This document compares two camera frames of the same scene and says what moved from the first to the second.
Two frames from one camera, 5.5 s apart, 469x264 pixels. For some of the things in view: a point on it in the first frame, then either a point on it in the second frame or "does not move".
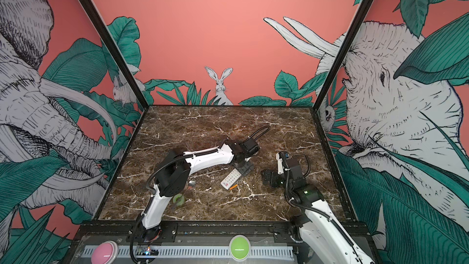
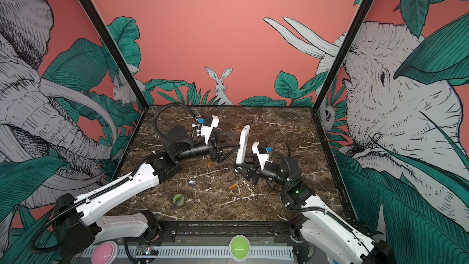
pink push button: [105, 252] does not move
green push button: [239, 247] does not move
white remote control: [233, 176] to [240, 158]
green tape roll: [178, 199] does not move
